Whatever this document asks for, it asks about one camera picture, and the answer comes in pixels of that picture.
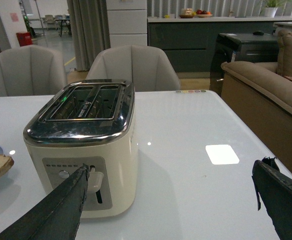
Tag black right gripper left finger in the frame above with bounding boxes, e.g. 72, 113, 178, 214
0, 164, 90, 240

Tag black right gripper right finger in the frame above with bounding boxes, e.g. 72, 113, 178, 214
252, 157, 292, 240

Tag beige sofa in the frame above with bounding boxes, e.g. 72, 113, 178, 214
221, 30, 292, 173

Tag cream and chrome toaster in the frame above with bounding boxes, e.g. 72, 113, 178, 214
23, 79, 138, 218

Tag coloured dot sticker strip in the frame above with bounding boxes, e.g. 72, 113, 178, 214
175, 90, 207, 94

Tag grey chair on left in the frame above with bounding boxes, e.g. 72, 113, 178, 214
0, 45, 67, 97

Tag grey chair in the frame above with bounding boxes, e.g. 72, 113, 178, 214
86, 45, 180, 92
0, 45, 67, 97

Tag black side cabinet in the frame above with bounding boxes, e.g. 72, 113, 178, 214
209, 33, 278, 95

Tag black computer mouse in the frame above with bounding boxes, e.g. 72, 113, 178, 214
253, 30, 264, 36

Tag grey chair in middle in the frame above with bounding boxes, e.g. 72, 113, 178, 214
86, 45, 180, 92

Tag grey kitchen counter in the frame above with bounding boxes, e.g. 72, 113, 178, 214
148, 16, 292, 73

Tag red bin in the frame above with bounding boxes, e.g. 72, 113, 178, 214
16, 32, 33, 47

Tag white potted plant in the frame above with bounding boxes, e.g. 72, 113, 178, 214
260, 0, 287, 18

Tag fruit bowl on counter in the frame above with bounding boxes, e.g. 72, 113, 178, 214
196, 9, 213, 18

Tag grey curtain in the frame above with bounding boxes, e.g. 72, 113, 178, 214
67, 0, 110, 72

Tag wooden basket on counter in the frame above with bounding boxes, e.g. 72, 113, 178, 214
179, 8, 195, 19

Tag white drawer cabinet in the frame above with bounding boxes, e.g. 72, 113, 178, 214
106, 0, 148, 48

